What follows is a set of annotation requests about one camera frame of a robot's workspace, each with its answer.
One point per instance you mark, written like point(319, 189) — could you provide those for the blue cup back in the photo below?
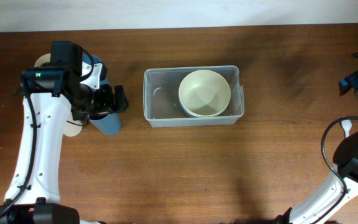
point(99, 73)

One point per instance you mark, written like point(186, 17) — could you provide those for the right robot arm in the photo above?
point(341, 186)

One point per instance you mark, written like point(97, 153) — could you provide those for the cream cup back left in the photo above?
point(42, 60)

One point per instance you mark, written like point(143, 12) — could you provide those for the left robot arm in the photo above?
point(66, 86)

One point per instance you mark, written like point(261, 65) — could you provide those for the clear plastic container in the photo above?
point(162, 106)

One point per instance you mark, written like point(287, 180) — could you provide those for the blue cup front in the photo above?
point(109, 124)

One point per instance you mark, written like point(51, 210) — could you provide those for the cream cup front left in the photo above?
point(72, 127)

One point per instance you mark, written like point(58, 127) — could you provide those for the cream bowl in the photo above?
point(204, 86)
point(205, 110)

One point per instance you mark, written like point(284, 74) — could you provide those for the cream cup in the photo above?
point(42, 60)
point(72, 127)

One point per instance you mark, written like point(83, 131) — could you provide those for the blue cup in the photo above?
point(99, 73)
point(109, 124)

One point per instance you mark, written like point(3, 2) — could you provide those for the white plastic spoon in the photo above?
point(346, 126)

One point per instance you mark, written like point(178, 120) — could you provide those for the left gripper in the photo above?
point(108, 106)

